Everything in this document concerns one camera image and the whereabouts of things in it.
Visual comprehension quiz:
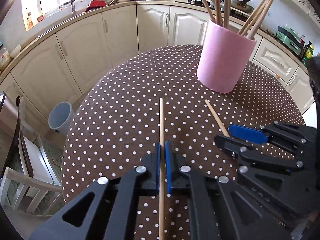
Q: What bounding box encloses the green electric cooker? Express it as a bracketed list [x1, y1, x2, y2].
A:
[277, 25, 304, 56]

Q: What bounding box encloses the steel kitchen faucet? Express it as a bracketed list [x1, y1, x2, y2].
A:
[58, 0, 77, 18]

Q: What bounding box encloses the red bowl at sink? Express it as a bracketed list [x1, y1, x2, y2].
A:
[85, 0, 107, 13]

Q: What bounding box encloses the pink cup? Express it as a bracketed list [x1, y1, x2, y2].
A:
[196, 20, 257, 94]

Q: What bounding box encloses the brown polka-dot tablecloth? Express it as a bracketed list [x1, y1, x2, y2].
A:
[61, 44, 307, 240]

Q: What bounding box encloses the single wooden chopstick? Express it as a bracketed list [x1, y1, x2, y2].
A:
[158, 98, 166, 240]
[204, 99, 231, 138]

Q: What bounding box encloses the large labelled glass jar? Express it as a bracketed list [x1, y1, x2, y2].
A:
[0, 44, 12, 67]

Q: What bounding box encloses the cream cabinet drawer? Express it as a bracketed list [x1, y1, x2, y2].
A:
[252, 38, 299, 81]

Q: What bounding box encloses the white bowl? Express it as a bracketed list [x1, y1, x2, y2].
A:
[9, 44, 22, 57]

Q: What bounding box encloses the grey rice cooker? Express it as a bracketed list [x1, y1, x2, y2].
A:
[0, 91, 20, 171]

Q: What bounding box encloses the green bottle with yellow cap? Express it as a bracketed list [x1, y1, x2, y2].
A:
[301, 44, 315, 66]

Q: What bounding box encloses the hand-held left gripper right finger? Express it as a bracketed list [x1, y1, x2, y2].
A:
[164, 141, 293, 240]

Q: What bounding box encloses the steel wok with lid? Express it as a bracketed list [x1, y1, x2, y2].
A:
[229, 0, 255, 14]

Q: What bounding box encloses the pale grey waste bin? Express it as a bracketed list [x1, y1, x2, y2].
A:
[48, 101, 76, 137]

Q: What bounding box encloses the group of wooden chopsticks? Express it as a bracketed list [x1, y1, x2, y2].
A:
[190, 0, 279, 39]

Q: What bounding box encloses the orange bottle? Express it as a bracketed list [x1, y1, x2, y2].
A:
[25, 7, 34, 29]

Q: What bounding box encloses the white metal rack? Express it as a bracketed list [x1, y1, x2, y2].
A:
[0, 129, 63, 216]

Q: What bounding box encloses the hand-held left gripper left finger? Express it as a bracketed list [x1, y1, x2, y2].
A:
[29, 142, 162, 240]

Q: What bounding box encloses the black gas stove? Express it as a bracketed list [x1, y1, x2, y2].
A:
[184, 0, 241, 16]

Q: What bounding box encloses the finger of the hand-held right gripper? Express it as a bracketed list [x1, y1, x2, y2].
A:
[215, 134, 304, 171]
[229, 122, 308, 153]

